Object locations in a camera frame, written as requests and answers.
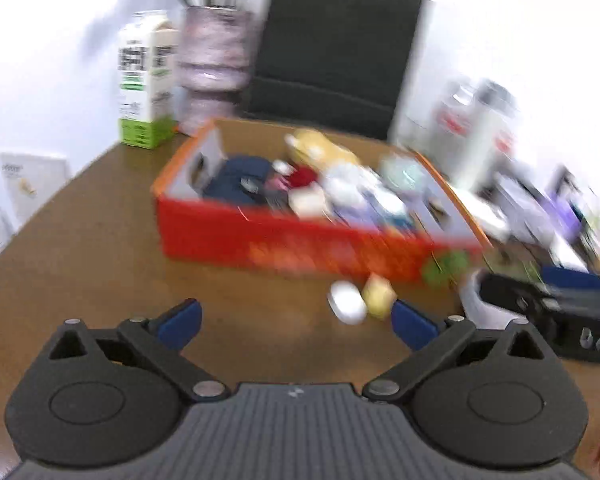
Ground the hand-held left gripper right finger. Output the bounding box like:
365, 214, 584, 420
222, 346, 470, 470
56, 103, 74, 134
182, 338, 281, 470
362, 300, 561, 404

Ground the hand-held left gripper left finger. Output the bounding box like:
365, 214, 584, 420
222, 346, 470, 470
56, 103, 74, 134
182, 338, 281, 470
45, 298, 231, 403

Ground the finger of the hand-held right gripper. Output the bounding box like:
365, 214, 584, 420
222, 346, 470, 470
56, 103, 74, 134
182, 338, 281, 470
540, 266, 600, 292
479, 272, 557, 325

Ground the yellow block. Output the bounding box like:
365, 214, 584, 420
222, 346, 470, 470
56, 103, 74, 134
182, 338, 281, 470
362, 273, 399, 320

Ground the white round object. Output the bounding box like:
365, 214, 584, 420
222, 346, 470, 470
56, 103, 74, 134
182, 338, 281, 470
327, 281, 369, 325

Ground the red cardboard box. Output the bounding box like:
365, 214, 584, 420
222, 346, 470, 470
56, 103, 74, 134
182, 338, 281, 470
151, 117, 494, 284

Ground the clear plastic bag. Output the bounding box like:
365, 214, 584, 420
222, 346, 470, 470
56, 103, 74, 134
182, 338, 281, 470
324, 165, 412, 232

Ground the beige block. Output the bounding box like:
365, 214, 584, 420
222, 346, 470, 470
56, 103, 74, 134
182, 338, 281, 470
287, 185, 329, 219

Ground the white and yellow plush toy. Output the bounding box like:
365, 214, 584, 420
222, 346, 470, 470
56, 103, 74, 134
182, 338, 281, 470
284, 129, 362, 169

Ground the wooden desktop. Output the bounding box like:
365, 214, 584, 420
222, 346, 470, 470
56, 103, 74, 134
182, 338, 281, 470
0, 120, 600, 480

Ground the white cup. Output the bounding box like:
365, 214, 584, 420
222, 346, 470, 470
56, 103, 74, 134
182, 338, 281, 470
459, 269, 527, 332

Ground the purple package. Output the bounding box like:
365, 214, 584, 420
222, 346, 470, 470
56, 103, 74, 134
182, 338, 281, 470
544, 194, 582, 232

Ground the green round toy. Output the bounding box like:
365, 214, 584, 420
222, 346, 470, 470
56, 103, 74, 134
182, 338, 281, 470
422, 250, 472, 289

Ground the white package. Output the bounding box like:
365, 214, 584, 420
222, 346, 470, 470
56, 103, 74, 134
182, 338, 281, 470
472, 175, 588, 271

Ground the navy pouch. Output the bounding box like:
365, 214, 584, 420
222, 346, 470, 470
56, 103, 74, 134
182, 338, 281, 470
202, 156, 282, 207

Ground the pale teal round item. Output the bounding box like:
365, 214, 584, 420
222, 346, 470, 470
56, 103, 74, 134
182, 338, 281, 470
379, 154, 429, 197

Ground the small red item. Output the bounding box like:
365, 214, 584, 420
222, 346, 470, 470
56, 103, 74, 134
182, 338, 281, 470
287, 167, 322, 192

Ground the clear bottle red label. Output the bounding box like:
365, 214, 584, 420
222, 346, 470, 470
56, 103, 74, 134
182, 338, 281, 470
431, 80, 481, 162

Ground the white carton box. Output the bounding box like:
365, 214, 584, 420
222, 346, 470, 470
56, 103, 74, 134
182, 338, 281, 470
0, 152, 72, 232

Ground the white and green milk carton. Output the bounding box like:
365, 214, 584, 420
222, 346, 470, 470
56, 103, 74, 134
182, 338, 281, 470
116, 10, 181, 151

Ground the pink patterned vase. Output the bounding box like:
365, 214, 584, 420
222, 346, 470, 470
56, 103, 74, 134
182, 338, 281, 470
172, 5, 256, 137

